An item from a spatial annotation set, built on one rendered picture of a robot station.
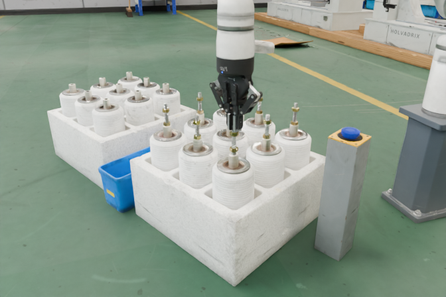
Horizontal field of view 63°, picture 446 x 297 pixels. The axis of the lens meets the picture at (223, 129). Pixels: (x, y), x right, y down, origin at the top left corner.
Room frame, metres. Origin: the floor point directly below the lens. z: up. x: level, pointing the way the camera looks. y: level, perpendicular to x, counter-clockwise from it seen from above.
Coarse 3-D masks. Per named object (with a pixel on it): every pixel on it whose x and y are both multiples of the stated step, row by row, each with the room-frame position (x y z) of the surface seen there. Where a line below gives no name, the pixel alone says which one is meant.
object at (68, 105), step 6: (84, 90) 1.29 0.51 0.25; (60, 96) 1.23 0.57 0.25; (66, 96) 1.22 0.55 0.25; (72, 96) 1.22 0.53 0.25; (78, 96) 1.23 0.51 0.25; (60, 102) 1.24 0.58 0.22; (66, 102) 1.21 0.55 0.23; (72, 102) 1.21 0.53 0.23; (66, 108) 1.21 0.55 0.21; (72, 108) 1.21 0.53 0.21; (66, 114) 1.22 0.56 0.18; (72, 114) 1.21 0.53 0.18
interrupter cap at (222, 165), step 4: (220, 160) 0.73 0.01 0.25; (224, 160) 0.74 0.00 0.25; (228, 160) 0.74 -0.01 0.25; (240, 160) 0.74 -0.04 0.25; (244, 160) 0.74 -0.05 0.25; (216, 164) 0.72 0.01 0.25; (220, 164) 0.72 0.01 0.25; (224, 164) 0.72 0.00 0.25; (228, 164) 0.72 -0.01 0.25; (240, 164) 0.72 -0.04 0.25; (244, 164) 0.72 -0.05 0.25; (248, 164) 0.72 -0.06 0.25; (220, 168) 0.70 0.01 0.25; (224, 168) 0.70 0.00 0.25; (228, 168) 0.70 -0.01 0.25; (232, 168) 0.70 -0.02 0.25; (236, 168) 0.70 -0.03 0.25; (240, 168) 0.70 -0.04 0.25; (244, 168) 0.70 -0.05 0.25; (248, 168) 0.70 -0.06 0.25; (224, 172) 0.69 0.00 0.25; (228, 172) 0.68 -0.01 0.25; (232, 172) 0.68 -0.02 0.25; (236, 172) 0.68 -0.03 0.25; (240, 172) 0.68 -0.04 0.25
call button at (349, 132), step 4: (344, 128) 0.75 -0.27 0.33; (348, 128) 0.75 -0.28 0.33; (352, 128) 0.75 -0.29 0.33; (344, 132) 0.73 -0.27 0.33; (348, 132) 0.72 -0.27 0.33; (352, 132) 0.72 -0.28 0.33; (356, 132) 0.72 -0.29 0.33; (344, 136) 0.73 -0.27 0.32; (348, 136) 0.72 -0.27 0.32; (352, 136) 0.72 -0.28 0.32; (356, 136) 0.72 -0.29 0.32
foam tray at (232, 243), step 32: (320, 160) 0.87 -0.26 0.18; (160, 192) 0.79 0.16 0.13; (192, 192) 0.72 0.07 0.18; (256, 192) 0.73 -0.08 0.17; (288, 192) 0.75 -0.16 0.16; (320, 192) 0.86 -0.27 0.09; (160, 224) 0.80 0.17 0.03; (192, 224) 0.70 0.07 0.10; (224, 224) 0.63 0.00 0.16; (256, 224) 0.66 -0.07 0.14; (288, 224) 0.75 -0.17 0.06; (224, 256) 0.63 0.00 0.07; (256, 256) 0.66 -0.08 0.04
